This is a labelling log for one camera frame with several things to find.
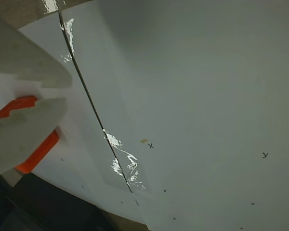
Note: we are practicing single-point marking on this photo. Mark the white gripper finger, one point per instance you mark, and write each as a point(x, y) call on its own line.
point(26, 57)
point(26, 134)

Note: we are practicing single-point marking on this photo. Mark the orange square block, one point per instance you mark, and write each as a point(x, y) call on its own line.
point(42, 152)

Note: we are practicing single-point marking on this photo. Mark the dark brown cardboard box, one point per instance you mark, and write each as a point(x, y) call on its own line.
point(50, 209)

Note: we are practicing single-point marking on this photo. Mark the clear adhesive tape strip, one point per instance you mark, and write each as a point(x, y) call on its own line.
point(130, 163)
point(68, 33)

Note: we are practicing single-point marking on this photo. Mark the white paper sheet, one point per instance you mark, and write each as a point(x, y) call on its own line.
point(86, 156)
point(207, 96)

